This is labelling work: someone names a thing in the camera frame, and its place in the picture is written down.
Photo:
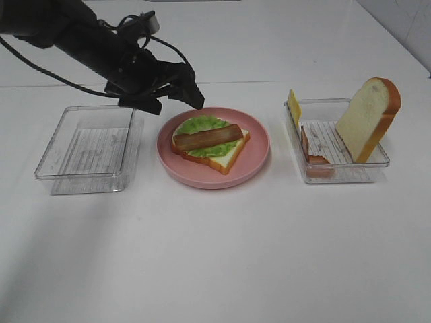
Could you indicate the red bacon strip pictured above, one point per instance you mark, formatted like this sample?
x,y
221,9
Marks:
x,y
318,165

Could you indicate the clear plastic right container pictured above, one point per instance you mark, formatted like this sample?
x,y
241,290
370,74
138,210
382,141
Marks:
x,y
319,117

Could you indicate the green lettuce leaf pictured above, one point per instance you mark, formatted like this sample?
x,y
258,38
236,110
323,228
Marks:
x,y
205,123

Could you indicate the clear plastic left container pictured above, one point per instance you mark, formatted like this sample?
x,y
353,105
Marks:
x,y
93,149

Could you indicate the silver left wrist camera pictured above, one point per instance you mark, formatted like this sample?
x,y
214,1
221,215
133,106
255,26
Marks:
x,y
150,22

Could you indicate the white bread slice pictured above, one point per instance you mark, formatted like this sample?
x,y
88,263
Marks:
x,y
221,164
368,117

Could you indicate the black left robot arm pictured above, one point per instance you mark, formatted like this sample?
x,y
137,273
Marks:
x,y
75,29

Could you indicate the brown bacon strip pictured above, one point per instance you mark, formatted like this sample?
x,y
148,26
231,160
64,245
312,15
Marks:
x,y
210,138

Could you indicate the yellow cheese slice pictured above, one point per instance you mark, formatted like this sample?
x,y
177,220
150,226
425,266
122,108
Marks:
x,y
295,108

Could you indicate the pink round plate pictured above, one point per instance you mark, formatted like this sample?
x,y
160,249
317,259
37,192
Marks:
x,y
249,162

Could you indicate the clear plastic container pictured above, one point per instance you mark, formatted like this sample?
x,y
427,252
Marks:
x,y
93,149
319,117

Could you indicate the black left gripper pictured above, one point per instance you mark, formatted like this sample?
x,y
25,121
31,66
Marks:
x,y
141,75

